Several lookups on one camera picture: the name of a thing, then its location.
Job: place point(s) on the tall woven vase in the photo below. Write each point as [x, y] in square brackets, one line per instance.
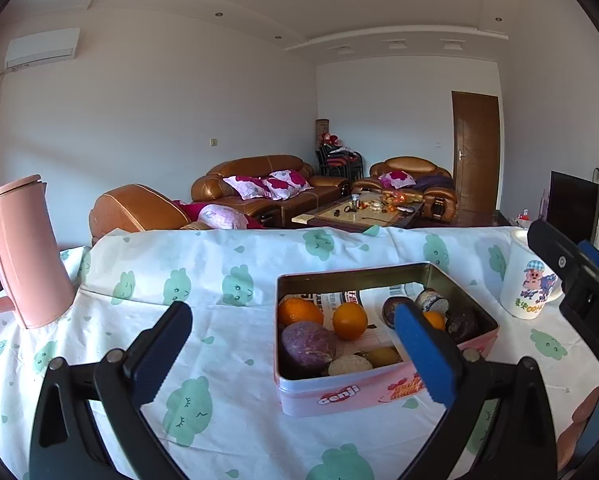
[322, 132]

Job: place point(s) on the brown leather loveseat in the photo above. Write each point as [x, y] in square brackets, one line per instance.
[404, 162]

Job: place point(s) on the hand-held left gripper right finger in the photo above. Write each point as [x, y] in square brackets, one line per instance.
[424, 355]

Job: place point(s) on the stack of black chairs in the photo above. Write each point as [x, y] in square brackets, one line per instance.
[337, 162]

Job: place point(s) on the pile of small oranges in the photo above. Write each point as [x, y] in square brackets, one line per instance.
[392, 201]

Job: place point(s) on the brown leather armchair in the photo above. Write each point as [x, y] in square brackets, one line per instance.
[129, 210]

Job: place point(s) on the beige bumpy round ball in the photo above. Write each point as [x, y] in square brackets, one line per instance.
[349, 365]

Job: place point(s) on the pink electric kettle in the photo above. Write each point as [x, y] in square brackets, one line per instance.
[24, 260]

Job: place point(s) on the white cartoon-print mug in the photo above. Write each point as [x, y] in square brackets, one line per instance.
[519, 270]

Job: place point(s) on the small yellow-brown round fruit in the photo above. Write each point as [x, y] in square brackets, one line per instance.
[384, 356]

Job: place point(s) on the wooden coffee table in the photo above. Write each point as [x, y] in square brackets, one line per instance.
[339, 217]

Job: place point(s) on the purple passion fruit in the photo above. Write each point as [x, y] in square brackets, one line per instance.
[304, 345]

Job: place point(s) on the dark purple blanket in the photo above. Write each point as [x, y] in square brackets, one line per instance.
[434, 182]

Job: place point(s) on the medium orange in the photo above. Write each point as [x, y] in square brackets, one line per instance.
[349, 320]

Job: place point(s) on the pink tin box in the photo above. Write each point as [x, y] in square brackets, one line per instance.
[329, 400]

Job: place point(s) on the dark brown mangosteen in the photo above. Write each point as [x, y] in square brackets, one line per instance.
[392, 310]
[462, 322]

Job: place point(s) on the large orange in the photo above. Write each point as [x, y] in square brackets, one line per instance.
[297, 312]

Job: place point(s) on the purple and cream cylinder piece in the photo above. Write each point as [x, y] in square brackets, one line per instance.
[432, 301]

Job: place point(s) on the white air conditioner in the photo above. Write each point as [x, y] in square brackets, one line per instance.
[42, 50]

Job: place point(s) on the white magenta-flower pillow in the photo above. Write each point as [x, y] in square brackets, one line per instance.
[294, 179]
[397, 178]
[244, 187]
[279, 187]

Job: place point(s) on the pale pink pillow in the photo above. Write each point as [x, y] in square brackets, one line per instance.
[222, 217]

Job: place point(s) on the newspaper box liner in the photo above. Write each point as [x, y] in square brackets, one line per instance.
[374, 336]

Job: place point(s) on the person's right hand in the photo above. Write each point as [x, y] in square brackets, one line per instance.
[577, 425]

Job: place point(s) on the small orange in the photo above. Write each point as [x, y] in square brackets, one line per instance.
[435, 320]

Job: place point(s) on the brown leather three-seat sofa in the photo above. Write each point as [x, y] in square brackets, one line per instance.
[249, 165]

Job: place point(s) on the magenta blanket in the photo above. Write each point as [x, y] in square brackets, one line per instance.
[184, 208]

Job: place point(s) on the black flat screen monitor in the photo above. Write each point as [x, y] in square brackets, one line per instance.
[572, 205]

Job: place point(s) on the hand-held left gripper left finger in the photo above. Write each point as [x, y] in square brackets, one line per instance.
[159, 355]

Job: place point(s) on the brown wooden door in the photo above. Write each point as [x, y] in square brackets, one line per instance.
[474, 150]

